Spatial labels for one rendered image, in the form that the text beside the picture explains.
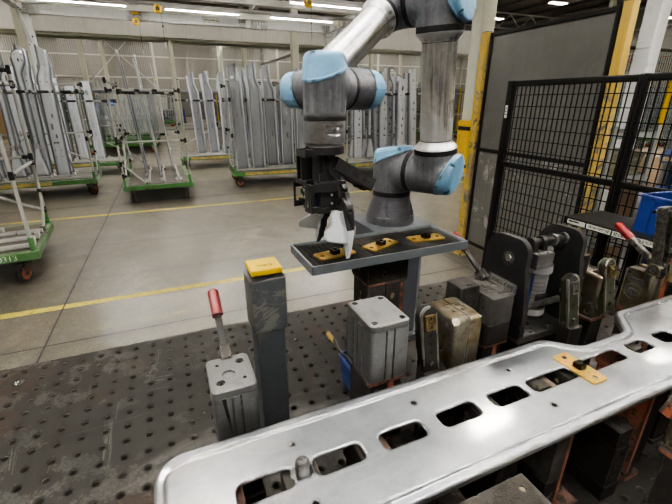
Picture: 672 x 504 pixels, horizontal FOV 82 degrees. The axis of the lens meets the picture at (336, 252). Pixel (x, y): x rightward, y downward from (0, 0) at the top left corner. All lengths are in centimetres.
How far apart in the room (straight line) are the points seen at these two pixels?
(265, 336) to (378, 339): 25
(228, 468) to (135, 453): 52
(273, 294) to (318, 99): 36
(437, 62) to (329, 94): 44
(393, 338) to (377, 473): 21
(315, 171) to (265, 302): 26
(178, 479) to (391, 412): 31
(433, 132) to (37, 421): 125
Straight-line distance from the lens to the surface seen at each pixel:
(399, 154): 116
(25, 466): 120
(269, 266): 75
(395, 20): 110
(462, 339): 78
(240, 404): 64
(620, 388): 85
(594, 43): 325
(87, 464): 113
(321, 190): 70
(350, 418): 65
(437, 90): 108
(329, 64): 70
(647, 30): 545
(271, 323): 79
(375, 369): 70
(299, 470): 57
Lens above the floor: 145
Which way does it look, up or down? 21 degrees down
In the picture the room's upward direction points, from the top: straight up
